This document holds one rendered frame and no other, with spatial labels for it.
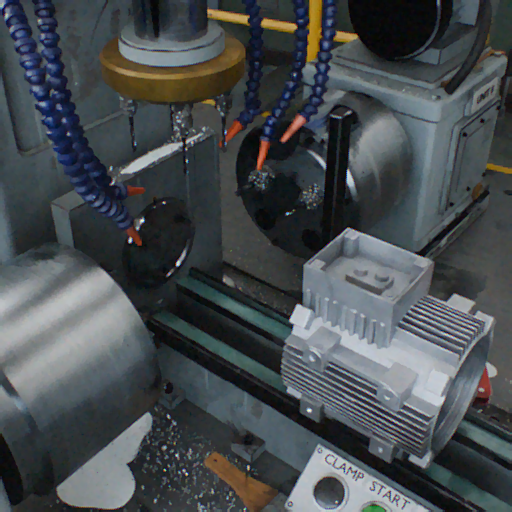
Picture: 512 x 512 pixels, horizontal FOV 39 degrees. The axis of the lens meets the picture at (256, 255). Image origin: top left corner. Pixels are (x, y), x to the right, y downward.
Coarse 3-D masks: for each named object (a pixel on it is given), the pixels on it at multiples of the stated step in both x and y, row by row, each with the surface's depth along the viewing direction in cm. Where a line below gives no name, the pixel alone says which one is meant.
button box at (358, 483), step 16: (320, 448) 70; (320, 464) 70; (336, 464) 69; (352, 464) 69; (304, 480) 70; (352, 480) 68; (368, 480) 68; (304, 496) 69; (352, 496) 68; (368, 496) 67; (384, 496) 66; (400, 496) 66
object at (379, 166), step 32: (352, 96) 119; (256, 128) 116; (288, 128) 112; (320, 128) 111; (352, 128) 113; (384, 128) 117; (256, 160) 119; (288, 160) 114; (320, 160) 110; (352, 160) 110; (384, 160) 115; (256, 192) 122; (288, 192) 118; (320, 192) 112; (352, 192) 110; (384, 192) 116; (256, 224) 127; (288, 224) 121; (352, 224) 113
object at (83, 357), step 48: (0, 288) 78; (48, 288) 78; (96, 288) 80; (0, 336) 73; (48, 336) 75; (96, 336) 78; (144, 336) 81; (0, 384) 72; (48, 384) 73; (96, 384) 77; (144, 384) 82; (0, 432) 71; (48, 432) 73; (96, 432) 79; (48, 480) 77
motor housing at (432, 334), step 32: (320, 320) 87; (416, 320) 83; (448, 320) 83; (480, 320) 83; (288, 352) 88; (352, 352) 84; (384, 352) 83; (416, 352) 81; (448, 352) 79; (480, 352) 91; (288, 384) 91; (320, 384) 87; (352, 384) 83; (416, 384) 80; (352, 416) 86; (384, 416) 82; (416, 416) 79; (448, 416) 92; (416, 448) 81
